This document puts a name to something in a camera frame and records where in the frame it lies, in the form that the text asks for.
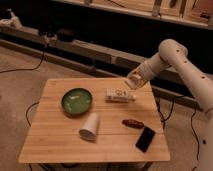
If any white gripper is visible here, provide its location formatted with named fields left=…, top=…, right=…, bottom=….
left=125, top=70, right=147, bottom=90

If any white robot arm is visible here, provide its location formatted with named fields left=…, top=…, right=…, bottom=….
left=125, top=39, right=213, bottom=171

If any green ceramic bowl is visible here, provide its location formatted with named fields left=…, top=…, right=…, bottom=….
left=61, top=88, right=93, bottom=116

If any brown oblong snack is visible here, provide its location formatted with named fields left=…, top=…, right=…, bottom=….
left=122, top=119, right=144, bottom=129

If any black smartphone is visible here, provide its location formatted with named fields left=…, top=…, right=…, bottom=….
left=136, top=127, right=155, bottom=152

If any white paper cup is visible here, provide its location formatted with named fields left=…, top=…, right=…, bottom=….
left=79, top=113, right=100, bottom=141

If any wooden table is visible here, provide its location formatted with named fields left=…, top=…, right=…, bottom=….
left=19, top=78, right=170, bottom=163

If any black box on ledge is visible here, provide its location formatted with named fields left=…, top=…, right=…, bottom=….
left=57, top=29, right=75, bottom=42

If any white figure on ledge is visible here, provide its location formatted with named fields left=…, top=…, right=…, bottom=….
left=0, top=9, right=22, bottom=29

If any black cable by robot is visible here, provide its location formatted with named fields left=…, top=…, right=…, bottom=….
left=189, top=106, right=201, bottom=171

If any black cable on floor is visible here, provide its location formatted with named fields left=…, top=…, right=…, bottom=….
left=0, top=46, right=47, bottom=75

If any black cable under table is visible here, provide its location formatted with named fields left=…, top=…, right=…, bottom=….
left=25, top=101, right=40, bottom=128

